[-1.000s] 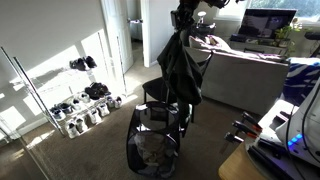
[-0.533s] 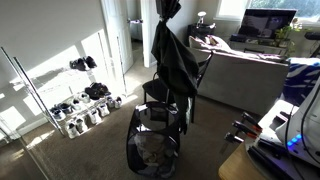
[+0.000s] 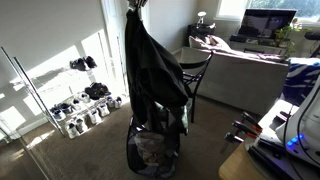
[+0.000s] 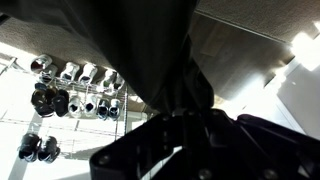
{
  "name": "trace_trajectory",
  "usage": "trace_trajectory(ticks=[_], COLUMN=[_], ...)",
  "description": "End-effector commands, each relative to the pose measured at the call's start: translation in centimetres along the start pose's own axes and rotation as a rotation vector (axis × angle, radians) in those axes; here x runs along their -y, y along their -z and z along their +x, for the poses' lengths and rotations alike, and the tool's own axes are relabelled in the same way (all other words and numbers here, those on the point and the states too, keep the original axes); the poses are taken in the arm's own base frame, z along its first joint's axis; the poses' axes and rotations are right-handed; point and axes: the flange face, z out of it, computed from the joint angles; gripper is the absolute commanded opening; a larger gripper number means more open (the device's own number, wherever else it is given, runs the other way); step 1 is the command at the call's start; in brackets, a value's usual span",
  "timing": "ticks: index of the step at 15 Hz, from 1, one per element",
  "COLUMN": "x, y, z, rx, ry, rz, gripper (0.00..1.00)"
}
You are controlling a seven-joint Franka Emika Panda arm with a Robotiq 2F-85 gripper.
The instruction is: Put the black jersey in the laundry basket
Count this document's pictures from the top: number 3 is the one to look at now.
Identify crumpled grey laundry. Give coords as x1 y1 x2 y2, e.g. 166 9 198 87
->
133 131 177 168

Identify blue white patterned blanket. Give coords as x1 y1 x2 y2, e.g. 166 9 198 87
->
283 57 320 107

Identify pink sofa pillow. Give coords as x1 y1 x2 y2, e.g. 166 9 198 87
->
188 34 234 54

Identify black chair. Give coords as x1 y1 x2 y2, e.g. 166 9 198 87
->
178 49 214 124

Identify black mesh laundry basket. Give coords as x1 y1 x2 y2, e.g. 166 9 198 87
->
125 114 183 179

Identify black stand mounted device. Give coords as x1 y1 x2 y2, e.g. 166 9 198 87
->
304 31 320 58

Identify black jersey with yellow print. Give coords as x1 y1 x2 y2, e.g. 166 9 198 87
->
124 7 190 136

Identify grey sofa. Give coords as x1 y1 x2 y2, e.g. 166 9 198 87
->
173 34 291 116

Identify green potted plant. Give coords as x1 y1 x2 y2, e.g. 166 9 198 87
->
274 18 301 56

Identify white panel room door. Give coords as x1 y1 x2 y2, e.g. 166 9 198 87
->
99 0 130 91

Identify grey white sneaker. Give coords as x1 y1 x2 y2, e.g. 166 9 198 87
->
57 102 74 115
49 107 67 122

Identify black flat screen television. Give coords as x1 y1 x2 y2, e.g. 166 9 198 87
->
237 8 298 39

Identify black media box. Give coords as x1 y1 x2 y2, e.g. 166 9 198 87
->
229 33 248 43

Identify bright window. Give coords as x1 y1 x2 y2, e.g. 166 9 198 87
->
215 0 320 22

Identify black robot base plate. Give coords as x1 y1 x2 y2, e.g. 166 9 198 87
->
245 135 320 180

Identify black clamp orange handle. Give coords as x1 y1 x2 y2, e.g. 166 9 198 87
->
231 120 260 140
223 131 246 145
241 111 263 133

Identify metal wire shoe rack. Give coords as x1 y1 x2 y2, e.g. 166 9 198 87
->
0 31 129 138

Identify dark side table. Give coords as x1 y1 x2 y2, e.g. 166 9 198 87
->
185 22 218 48

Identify white table lamp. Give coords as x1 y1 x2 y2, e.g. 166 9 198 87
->
196 10 208 28

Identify black sneaker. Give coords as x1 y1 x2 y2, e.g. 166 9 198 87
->
84 55 98 69
90 81 112 98
84 85 101 101
69 57 88 72

